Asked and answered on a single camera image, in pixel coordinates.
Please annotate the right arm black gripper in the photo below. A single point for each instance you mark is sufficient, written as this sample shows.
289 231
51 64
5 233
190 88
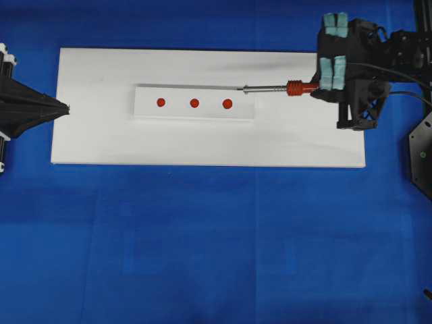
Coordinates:
348 50

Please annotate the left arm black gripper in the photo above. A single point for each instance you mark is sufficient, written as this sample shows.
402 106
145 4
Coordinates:
24 107

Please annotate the red handled soldering iron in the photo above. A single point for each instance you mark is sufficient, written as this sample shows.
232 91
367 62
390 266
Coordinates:
293 88

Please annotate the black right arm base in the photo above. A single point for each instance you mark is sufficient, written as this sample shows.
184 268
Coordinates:
420 156

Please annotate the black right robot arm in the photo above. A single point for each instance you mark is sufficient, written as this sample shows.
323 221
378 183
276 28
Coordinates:
404 46

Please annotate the large white foam board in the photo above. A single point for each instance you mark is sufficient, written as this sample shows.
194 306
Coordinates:
99 87

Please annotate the small white raised plate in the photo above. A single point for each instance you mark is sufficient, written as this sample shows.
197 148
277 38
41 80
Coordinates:
160 101

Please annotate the blue table cloth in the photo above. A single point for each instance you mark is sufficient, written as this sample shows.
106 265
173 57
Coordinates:
165 244

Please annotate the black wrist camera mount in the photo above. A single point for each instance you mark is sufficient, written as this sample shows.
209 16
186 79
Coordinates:
362 104

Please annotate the black aluminium frame rail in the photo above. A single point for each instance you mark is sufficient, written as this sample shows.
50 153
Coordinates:
422 12

